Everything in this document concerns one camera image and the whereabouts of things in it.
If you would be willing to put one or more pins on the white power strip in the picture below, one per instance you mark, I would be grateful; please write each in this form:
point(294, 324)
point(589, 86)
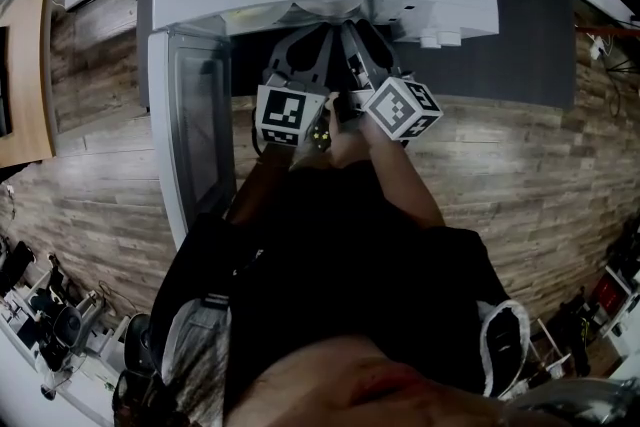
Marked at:
point(596, 50)

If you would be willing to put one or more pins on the white folding stand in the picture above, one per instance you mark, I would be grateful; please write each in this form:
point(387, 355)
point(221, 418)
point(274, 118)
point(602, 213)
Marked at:
point(550, 355)

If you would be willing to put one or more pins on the person's right hand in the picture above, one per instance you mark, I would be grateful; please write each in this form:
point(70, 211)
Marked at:
point(352, 150)

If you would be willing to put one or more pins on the person's right forearm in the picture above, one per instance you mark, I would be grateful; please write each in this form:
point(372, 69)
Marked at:
point(410, 195)

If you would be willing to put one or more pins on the person's left forearm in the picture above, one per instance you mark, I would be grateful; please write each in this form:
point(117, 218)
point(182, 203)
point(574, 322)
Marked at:
point(260, 185)

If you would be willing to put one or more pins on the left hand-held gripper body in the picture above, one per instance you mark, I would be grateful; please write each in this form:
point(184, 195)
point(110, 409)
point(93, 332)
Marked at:
point(282, 110)

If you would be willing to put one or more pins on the white cluttered workbench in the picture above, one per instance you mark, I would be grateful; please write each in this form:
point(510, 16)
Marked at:
point(30, 380)

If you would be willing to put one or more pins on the white cabinet with red box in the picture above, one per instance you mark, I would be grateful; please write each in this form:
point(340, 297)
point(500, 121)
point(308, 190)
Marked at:
point(612, 295)

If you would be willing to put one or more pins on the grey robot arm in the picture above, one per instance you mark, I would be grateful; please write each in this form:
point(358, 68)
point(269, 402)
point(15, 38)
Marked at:
point(60, 325)

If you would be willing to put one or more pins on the grey head mount part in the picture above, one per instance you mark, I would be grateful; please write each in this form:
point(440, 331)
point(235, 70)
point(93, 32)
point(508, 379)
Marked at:
point(575, 402)

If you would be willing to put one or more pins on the black bag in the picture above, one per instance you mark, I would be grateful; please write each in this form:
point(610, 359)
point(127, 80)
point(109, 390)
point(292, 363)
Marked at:
point(575, 320)

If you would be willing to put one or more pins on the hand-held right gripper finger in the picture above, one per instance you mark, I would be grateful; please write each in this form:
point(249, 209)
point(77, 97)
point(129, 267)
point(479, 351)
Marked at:
point(352, 42)
point(387, 55)

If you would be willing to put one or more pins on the light wooden table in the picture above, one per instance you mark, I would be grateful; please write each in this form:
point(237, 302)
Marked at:
point(27, 65)

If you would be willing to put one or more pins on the dark grey table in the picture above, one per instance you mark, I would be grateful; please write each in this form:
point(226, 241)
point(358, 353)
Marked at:
point(500, 65)

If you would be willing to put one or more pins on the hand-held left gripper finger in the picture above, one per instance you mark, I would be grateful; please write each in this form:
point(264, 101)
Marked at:
point(324, 65)
point(277, 60)

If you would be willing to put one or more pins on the black round device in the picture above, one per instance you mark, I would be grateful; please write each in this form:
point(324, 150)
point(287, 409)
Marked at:
point(137, 340)

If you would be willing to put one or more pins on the person's face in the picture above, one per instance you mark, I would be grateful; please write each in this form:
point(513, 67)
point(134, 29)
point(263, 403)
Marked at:
point(375, 390)

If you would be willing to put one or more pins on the black shoe with yellow charms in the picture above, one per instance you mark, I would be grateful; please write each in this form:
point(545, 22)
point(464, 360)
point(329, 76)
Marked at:
point(320, 137)

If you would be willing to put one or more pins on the wooden coat rack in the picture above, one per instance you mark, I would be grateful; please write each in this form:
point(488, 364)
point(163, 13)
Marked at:
point(610, 31)

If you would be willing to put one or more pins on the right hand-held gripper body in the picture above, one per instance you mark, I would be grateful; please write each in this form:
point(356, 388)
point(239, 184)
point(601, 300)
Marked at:
point(395, 107)

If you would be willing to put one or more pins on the person in dark shirt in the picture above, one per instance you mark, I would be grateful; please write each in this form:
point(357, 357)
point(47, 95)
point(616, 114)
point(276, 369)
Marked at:
point(350, 290)

